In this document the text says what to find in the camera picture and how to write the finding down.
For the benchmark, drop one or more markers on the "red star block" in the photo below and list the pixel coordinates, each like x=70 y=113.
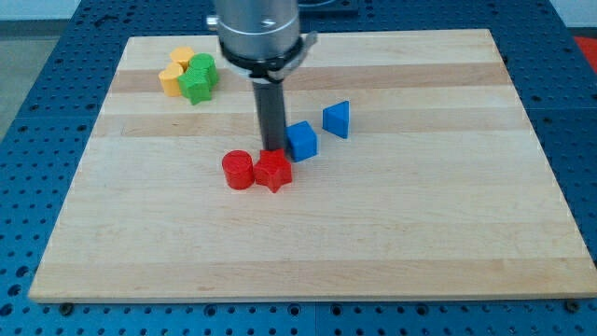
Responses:
x=273 y=170

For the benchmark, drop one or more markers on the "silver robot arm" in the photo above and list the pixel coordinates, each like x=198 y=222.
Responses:
x=261 y=40

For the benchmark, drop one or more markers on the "blue cube block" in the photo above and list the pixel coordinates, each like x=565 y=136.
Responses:
x=302 y=141

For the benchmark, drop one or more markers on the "green star block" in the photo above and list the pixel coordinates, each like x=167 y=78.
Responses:
x=195 y=85

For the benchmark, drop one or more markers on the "light wooden board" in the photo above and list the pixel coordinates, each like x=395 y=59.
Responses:
x=441 y=191

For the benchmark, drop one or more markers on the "yellow heart block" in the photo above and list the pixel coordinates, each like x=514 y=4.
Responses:
x=168 y=78

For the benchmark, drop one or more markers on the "red cylinder block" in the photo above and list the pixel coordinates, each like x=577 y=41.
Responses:
x=238 y=169

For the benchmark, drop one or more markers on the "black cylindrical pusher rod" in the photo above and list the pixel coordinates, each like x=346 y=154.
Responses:
x=270 y=104

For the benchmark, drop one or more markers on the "yellow hexagon block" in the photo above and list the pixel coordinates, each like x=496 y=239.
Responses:
x=182 y=55

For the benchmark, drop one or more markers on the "green cylinder block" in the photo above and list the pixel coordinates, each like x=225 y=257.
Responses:
x=206 y=63

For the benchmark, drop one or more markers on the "blue triangular prism block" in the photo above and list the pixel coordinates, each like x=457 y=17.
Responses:
x=336 y=119

